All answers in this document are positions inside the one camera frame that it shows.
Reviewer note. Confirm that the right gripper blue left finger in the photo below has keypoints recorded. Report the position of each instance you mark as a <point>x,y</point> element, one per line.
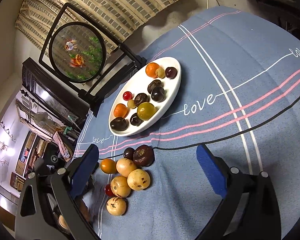
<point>84,166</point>

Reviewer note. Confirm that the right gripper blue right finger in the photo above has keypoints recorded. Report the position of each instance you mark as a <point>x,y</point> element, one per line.
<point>213,170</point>

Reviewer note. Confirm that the yellow orange tomato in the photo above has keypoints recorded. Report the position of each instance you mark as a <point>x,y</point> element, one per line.
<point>108,166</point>

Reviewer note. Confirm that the striped pepino melon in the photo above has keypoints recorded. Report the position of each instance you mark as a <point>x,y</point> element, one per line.
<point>119,187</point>
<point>138,180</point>

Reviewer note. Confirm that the pale peach melon fruit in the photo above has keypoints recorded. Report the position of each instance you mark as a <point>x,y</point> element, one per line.
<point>125,166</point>

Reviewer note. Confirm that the pale yellow round fruit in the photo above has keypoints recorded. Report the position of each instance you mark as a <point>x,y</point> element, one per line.
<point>116,206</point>

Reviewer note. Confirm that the dark oblong fruit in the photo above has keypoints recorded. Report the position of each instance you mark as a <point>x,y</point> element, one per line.
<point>119,124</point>

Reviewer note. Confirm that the small orange mandarin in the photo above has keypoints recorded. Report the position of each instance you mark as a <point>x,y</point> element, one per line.
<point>120,110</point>

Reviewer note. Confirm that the green yellow tomato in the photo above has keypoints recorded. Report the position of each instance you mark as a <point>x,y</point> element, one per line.
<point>145,111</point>

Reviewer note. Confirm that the dark purple plum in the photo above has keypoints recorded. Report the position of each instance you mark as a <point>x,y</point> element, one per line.
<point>158,94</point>

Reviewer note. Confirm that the dark brown passion fruit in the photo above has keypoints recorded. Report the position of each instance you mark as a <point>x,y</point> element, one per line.
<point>141,98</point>

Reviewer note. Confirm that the dark round plum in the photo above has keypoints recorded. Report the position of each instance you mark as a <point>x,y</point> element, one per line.
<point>171,72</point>

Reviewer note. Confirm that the small yellow green fruit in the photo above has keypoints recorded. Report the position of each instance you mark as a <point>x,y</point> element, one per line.
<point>160,73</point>

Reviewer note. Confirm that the large orange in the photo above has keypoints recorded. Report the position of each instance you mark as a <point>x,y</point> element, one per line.
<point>151,69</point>

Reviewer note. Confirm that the red tomato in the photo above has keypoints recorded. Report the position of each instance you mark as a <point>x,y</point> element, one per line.
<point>127,96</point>

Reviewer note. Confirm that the blue striped tablecloth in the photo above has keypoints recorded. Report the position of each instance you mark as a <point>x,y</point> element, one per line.
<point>240,94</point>

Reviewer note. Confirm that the white oval plate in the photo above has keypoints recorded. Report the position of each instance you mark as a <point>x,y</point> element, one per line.
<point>141,83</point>

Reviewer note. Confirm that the dark wooden cabinet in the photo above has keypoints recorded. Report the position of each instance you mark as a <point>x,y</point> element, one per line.
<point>51,94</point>

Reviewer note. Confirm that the round goldfish screen black stand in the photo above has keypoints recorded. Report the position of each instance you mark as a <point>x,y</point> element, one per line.
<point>75,52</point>

